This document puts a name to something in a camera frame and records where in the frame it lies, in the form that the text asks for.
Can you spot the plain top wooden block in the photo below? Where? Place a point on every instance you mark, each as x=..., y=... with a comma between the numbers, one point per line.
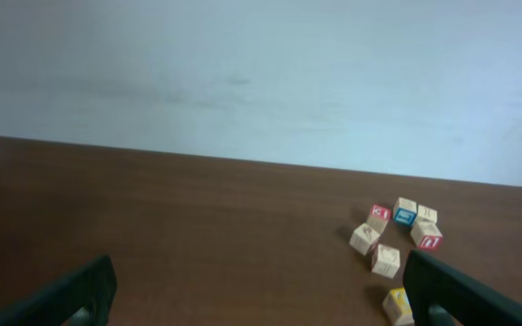
x=426, y=214

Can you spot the red sided wooden block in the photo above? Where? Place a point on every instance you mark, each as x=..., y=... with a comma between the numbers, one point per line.
x=426, y=235

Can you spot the yellow wooden block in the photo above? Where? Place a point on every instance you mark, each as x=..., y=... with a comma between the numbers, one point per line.
x=397, y=307

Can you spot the picture top wooden block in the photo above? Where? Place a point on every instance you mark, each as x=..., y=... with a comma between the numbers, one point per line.
x=364, y=238

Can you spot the blue sided wooden block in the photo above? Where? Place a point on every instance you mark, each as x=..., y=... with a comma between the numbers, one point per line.
x=405, y=211

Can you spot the red letter wooden block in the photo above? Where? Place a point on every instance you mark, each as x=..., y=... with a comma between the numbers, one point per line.
x=378, y=218

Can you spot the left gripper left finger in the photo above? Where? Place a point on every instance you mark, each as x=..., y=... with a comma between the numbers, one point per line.
x=82, y=297

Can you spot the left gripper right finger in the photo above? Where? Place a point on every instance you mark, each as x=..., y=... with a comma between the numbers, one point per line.
x=441, y=295

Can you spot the green N wooden block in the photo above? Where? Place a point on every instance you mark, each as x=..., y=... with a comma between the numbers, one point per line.
x=386, y=260

